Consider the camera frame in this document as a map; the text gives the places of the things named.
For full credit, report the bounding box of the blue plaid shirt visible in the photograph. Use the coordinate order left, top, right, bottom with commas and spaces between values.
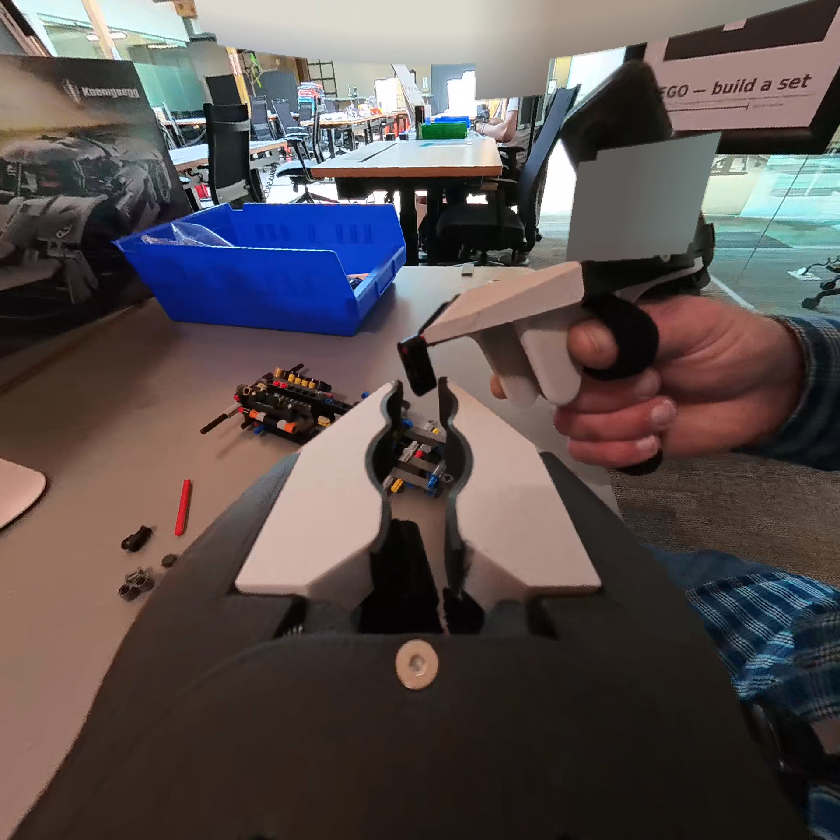
656, 550, 840, 840

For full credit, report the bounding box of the blue plastic bin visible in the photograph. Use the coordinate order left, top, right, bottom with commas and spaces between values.
113, 201, 408, 337

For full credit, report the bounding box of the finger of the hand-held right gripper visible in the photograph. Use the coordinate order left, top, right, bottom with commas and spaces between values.
420, 261, 586, 347

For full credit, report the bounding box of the black shoulder strap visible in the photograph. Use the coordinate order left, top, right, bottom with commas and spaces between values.
742, 696, 840, 788

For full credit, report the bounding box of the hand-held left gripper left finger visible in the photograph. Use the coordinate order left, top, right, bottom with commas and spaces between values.
234, 378, 406, 599

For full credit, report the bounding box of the person's right hand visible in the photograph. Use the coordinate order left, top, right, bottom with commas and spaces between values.
489, 297, 807, 470

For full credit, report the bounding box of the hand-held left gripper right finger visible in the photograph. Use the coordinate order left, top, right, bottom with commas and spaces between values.
437, 377, 602, 605

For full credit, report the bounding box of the person's right forearm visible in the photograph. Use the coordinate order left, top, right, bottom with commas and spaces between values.
755, 314, 840, 472

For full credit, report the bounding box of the wooden-edged background desk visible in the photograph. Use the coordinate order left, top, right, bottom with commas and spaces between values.
308, 138, 504, 263

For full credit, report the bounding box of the crumpled clear plastic wrap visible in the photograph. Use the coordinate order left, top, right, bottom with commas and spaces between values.
140, 221, 235, 249

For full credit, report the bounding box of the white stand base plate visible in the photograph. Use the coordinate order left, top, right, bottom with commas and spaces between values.
0, 457, 47, 531

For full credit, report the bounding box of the black office chair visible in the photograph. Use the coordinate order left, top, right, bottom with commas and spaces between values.
202, 101, 256, 206
435, 85, 582, 266

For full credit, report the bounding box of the black lego set box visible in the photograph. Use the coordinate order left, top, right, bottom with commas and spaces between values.
0, 54, 193, 358

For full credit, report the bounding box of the black lego beam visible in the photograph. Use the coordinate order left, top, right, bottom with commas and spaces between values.
397, 333, 439, 396

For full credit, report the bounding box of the lego technic car chassis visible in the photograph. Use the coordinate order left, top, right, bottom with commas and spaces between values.
200, 362, 460, 500

